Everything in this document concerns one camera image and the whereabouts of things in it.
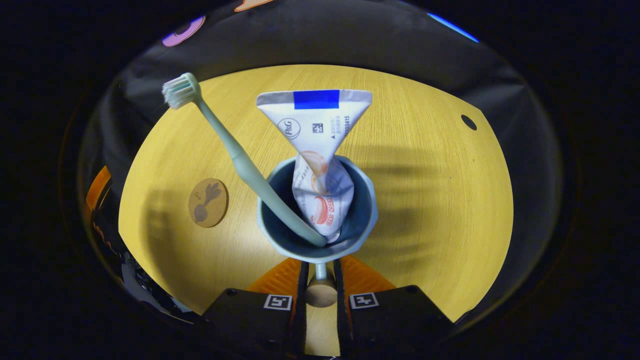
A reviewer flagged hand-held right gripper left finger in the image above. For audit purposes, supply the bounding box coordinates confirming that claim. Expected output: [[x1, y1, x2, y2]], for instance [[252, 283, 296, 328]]
[[200, 257, 310, 358]]

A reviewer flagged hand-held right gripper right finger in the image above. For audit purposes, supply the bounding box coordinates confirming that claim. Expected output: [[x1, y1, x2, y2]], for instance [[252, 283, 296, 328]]
[[332, 255, 456, 358]]

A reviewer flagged round brown coaster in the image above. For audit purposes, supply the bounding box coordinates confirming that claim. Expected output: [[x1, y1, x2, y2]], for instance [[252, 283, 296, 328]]
[[188, 178, 229, 229]]

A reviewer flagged blue cup with wooden handle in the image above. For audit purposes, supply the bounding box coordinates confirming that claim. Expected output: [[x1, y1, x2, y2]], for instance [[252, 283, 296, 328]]
[[256, 155, 379, 308]]

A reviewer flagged pale green toothbrush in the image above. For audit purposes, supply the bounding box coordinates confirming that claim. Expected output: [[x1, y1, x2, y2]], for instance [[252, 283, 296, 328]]
[[162, 72, 328, 248]]

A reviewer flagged white toothpaste tube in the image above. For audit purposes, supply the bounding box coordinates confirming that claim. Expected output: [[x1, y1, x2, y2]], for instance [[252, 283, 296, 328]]
[[256, 89, 373, 244]]

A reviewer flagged black backdrop cloth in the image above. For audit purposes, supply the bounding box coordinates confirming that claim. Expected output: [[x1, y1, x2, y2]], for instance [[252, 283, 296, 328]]
[[80, 0, 563, 326]]

